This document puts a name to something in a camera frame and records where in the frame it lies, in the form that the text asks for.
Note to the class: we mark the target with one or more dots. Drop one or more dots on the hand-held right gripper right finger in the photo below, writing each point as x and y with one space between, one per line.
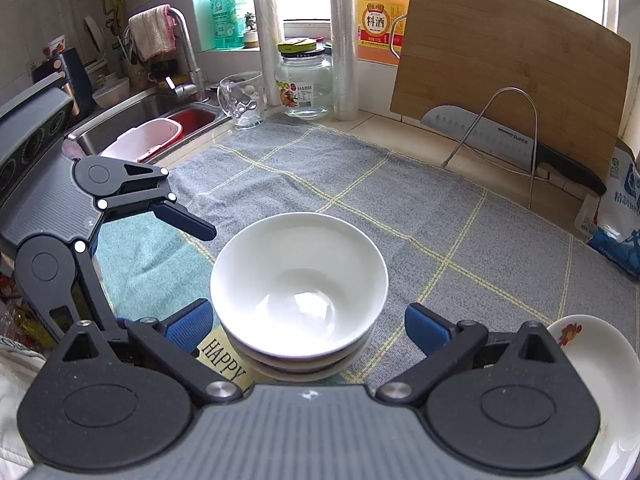
427 330

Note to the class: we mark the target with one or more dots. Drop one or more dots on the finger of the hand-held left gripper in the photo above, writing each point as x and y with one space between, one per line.
190 225
97 285

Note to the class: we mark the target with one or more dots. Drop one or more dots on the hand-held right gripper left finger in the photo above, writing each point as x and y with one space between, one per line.
187 327

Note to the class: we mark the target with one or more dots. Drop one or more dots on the plain white bowl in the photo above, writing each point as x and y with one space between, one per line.
300 270

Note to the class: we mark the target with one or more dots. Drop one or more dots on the white plate with dark speck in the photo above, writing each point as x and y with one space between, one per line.
615 385

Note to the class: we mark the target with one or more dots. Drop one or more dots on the colourful packaging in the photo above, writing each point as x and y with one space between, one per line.
20 315

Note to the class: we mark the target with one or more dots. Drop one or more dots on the white colander basket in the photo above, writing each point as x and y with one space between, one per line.
145 140

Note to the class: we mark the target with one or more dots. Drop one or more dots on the dark blue container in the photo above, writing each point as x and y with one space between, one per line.
75 85

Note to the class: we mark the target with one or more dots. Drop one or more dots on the red plastic basin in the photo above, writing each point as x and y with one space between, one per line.
195 119

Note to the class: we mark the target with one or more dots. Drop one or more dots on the steel sink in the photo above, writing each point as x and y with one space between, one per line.
145 105

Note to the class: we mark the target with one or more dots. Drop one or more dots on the clear glass mug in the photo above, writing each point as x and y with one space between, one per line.
245 105

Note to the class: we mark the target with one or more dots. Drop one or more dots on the grey and teal towel mat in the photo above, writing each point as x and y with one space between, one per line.
400 185

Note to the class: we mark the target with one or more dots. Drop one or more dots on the person's white clothing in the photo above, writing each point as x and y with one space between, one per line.
17 410

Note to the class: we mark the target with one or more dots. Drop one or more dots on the steel faucet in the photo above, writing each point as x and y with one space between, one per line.
187 50

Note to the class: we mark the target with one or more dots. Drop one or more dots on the glass jar with yellow lid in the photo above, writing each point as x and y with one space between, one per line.
305 85

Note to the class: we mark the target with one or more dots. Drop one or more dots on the white and pink dishcloth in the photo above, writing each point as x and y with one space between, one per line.
150 32

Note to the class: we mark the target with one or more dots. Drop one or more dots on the small potted plant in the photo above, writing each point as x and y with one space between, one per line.
251 35

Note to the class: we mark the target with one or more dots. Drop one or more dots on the green dish soap bottle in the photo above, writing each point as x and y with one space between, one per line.
225 15

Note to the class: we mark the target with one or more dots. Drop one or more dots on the white and blue salt bag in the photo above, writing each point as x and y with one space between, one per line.
617 220

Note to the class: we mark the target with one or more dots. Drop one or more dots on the tall plastic wrap roll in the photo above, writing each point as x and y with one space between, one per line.
345 50

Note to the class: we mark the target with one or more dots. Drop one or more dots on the bamboo cutting board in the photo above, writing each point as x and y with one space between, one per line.
500 60

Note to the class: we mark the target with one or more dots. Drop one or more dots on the orange cooking wine jug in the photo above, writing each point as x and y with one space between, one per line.
380 15

